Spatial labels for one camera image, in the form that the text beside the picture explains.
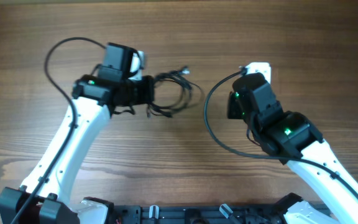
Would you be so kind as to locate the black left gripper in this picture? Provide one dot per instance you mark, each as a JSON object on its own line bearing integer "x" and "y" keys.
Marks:
{"x": 148, "y": 83}

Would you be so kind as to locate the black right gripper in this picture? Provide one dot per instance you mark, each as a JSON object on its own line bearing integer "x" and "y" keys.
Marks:
{"x": 233, "y": 107}

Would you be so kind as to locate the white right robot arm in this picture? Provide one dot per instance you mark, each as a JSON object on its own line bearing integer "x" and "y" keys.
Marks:
{"x": 296, "y": 142}

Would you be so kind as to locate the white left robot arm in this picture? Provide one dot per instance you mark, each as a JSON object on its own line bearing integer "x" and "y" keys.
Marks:
{"x": 44, "y": 195}

